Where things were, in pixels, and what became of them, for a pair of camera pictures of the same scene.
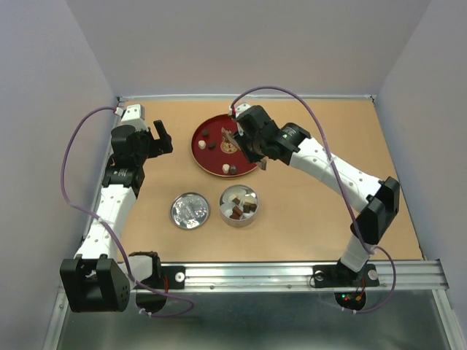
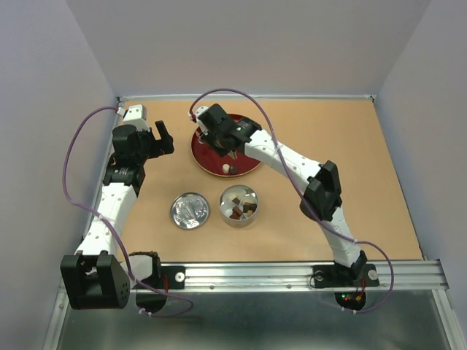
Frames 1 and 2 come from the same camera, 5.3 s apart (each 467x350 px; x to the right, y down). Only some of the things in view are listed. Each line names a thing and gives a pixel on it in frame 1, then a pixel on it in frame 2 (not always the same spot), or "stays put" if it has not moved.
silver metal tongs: (262, 162) to (233, 153)
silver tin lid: (189, 211) stays put
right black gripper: (241, 136) to (220, 151)
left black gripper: (159, 146) stays put
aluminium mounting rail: (410, 275) stays put
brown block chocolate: (237, 209) stays put
